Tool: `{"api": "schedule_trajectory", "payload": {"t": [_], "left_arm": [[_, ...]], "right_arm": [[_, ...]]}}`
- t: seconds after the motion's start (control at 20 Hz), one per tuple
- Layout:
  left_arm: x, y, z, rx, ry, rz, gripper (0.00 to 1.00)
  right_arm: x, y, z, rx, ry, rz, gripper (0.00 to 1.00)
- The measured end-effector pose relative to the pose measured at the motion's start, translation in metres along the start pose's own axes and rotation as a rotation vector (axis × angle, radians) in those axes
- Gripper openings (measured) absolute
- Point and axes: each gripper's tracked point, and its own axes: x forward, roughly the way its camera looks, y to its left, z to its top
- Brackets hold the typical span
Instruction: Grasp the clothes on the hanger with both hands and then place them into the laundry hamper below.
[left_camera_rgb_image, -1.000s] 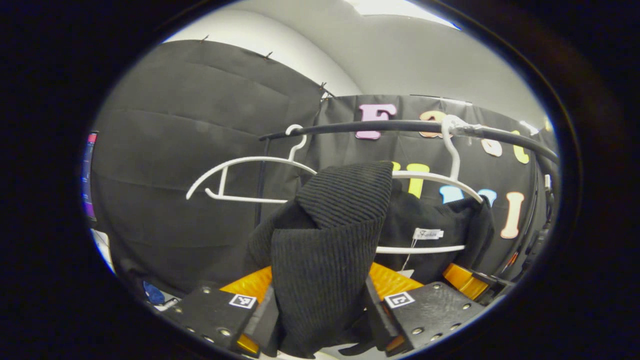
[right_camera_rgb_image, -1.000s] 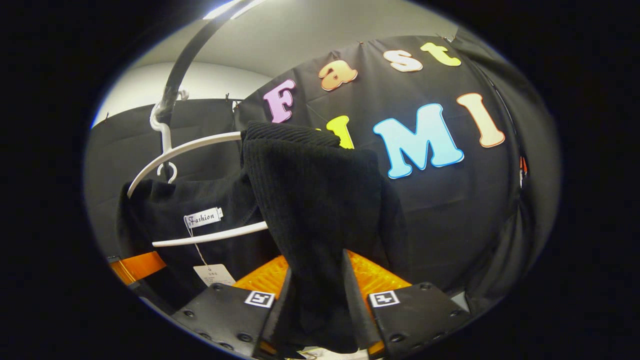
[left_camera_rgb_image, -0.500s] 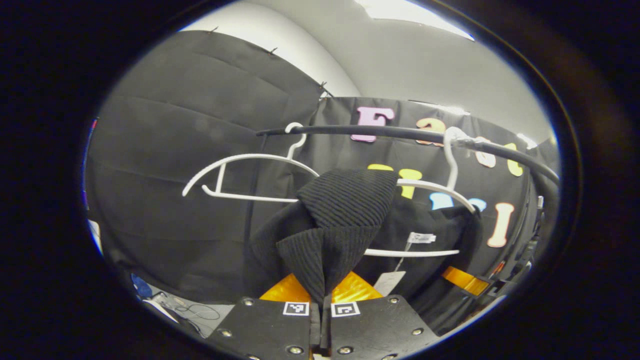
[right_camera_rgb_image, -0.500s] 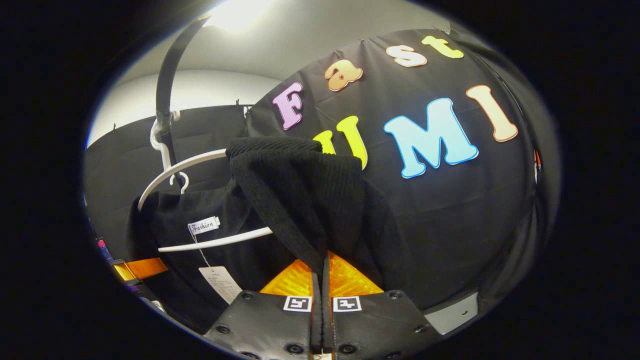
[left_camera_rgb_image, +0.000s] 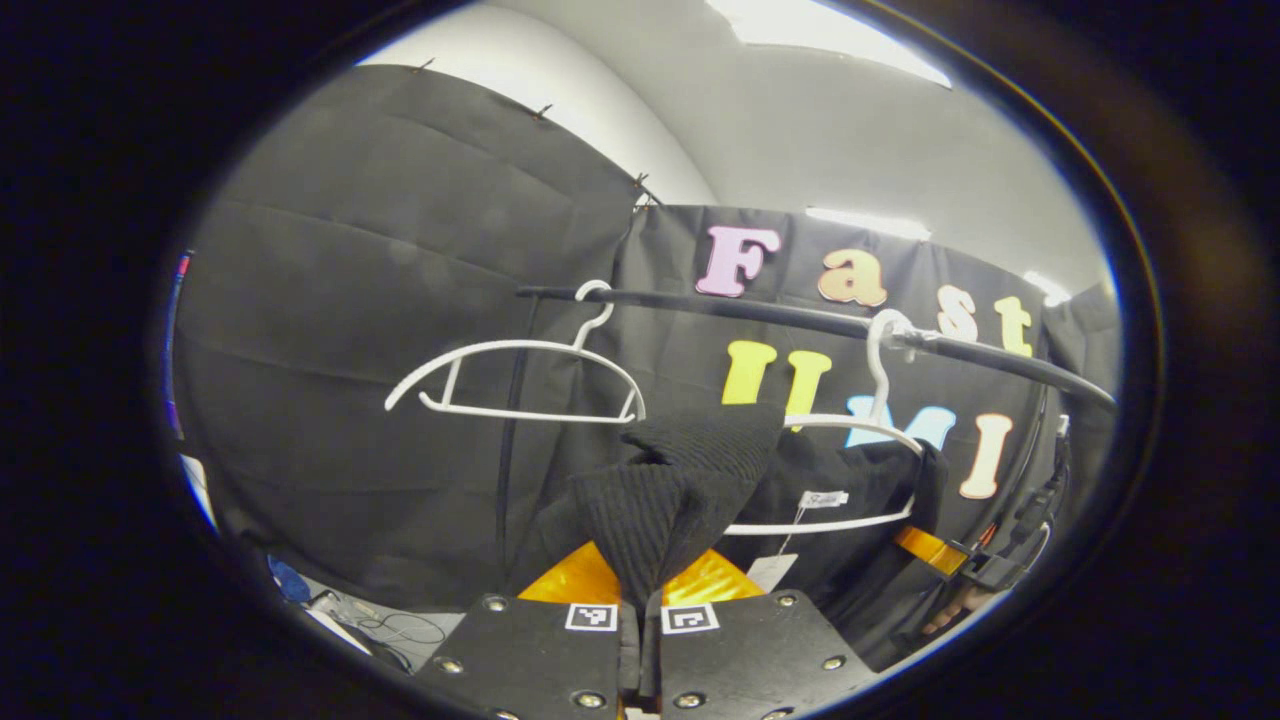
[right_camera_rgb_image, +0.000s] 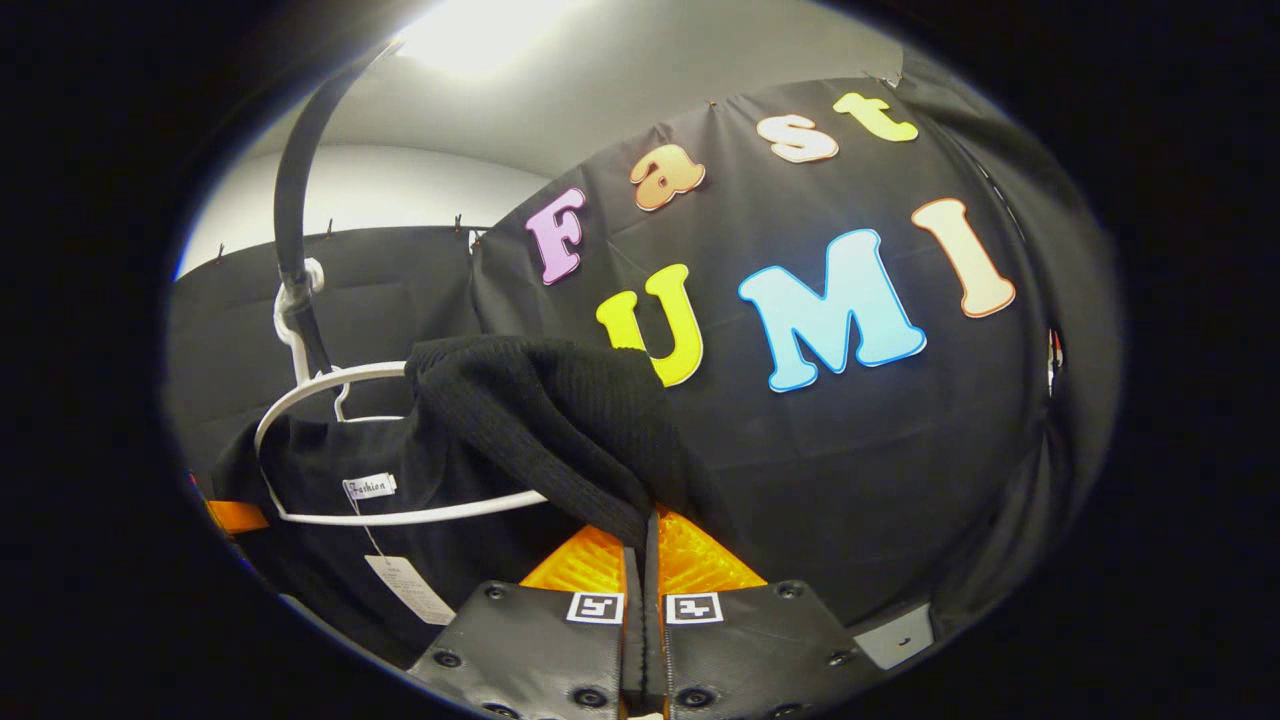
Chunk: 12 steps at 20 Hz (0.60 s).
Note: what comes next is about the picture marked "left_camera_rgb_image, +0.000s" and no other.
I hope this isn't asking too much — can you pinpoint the black knit garment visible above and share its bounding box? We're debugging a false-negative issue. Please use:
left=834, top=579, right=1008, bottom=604
left=530, top=400, right=951, bottom=671

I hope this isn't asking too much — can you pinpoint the white plastic hanger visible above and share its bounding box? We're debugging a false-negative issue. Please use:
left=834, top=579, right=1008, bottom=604
left=385, top=280, right=648, bottom=425
left=722, top=308, right=926, bottom=538

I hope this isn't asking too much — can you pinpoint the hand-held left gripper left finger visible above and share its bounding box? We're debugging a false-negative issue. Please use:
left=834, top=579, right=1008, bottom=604
left=415, top=540, right=641, bottom=720

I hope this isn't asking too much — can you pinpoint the blue plastic item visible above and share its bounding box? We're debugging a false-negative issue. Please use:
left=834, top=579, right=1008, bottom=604
left=268, top=558, right=313, bottom=604

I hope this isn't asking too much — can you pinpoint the black backdrop cloth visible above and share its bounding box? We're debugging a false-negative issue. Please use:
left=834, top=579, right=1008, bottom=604
left=170, top=65, right=1121, bottom=611

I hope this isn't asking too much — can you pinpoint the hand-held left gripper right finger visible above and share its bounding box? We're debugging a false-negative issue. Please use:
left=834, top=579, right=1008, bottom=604
left=640, top=548, right=881, bottom=720

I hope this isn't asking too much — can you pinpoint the black floor cable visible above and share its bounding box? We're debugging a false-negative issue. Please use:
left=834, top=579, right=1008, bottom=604
left=330, top=590, right=451, bottom=671

